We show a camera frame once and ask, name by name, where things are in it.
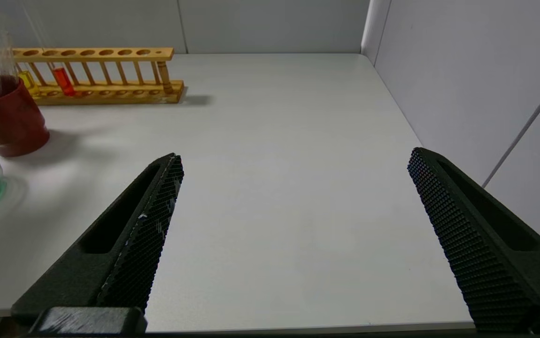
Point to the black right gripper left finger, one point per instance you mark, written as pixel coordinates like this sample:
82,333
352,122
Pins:
129,244

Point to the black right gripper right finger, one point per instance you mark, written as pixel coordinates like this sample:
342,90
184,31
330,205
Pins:
486,244

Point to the wooden test tube rack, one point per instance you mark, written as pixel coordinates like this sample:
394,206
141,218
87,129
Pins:
171,91

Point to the test tube red liquid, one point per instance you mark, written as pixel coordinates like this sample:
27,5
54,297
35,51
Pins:
65,82

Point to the test tube pale yellow liquid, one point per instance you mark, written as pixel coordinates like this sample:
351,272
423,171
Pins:
28,80

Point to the empty glass test tube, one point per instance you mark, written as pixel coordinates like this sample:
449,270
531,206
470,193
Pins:
9,61

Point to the red plastic cup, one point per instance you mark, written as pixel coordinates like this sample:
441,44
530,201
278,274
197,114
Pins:
11,126

